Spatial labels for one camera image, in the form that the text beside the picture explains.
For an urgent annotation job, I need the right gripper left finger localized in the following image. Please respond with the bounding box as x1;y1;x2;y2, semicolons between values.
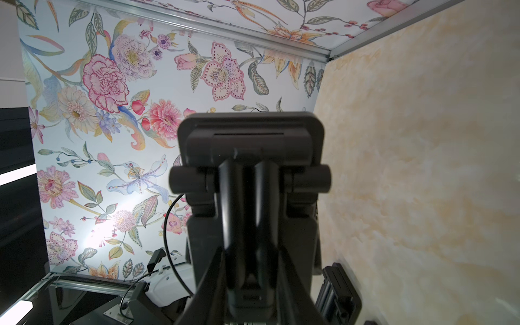
175;248;226;325

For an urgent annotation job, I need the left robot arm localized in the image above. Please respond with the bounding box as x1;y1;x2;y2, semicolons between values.
118;263;196;324

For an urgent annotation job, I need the black phone stand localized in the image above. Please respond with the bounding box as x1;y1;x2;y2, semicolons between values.
315;263;362;325
169;112;332;324

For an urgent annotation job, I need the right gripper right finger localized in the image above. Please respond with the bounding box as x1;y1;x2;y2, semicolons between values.
276;248;326;325

